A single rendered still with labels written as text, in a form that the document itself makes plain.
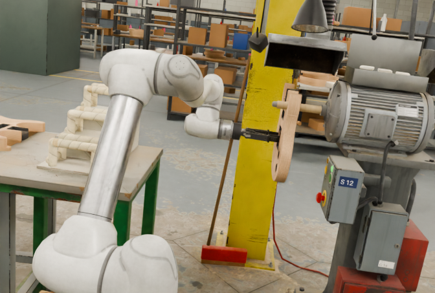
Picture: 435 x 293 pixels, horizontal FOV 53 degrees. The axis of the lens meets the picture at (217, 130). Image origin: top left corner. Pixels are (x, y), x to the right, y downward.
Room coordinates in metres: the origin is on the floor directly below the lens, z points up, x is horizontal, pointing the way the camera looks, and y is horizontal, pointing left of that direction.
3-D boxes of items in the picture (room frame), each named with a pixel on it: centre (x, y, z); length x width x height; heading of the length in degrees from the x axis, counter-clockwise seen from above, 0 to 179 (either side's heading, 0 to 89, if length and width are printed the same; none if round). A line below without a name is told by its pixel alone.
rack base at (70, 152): (1.76, 0.52, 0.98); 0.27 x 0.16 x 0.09; 87
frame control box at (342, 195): (1.50, -0.54, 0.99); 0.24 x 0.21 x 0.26; 87
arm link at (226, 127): (1.85, -0.04, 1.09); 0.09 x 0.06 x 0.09; 177
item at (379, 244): (1.58, -0.69, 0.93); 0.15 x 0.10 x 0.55; 87
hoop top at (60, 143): (1.56, 0.53, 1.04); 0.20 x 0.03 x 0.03; 86
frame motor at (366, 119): (1.73, -0.64, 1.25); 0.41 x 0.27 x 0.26; 87
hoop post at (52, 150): (1.57, 0.62, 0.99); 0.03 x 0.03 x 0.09
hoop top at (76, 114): (1.72, 0.52, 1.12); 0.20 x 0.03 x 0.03; 86
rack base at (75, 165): (1.61, 0.53, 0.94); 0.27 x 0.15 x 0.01; 87
